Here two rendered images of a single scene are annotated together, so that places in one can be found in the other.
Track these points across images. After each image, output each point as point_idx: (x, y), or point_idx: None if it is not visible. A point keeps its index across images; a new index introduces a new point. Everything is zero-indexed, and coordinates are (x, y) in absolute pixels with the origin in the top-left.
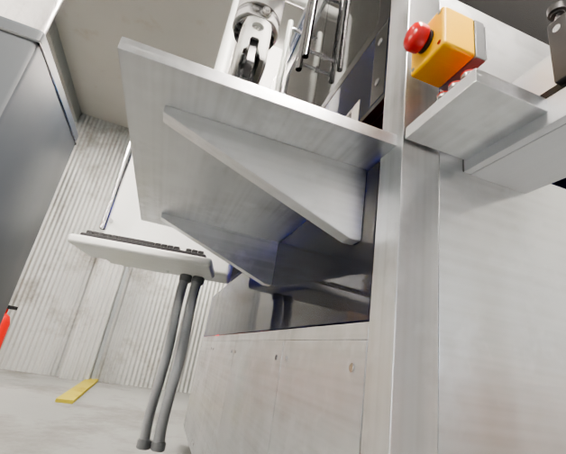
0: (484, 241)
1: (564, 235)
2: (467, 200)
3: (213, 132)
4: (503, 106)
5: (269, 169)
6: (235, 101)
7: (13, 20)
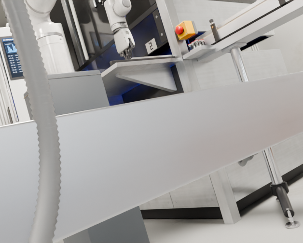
0: (208, 79)
1: (223, 68)
2: (201, 69)
3: (132, 75)
4: (206, 50)
5: (149, 79)
6: (141, 66)
7: (70, 63)
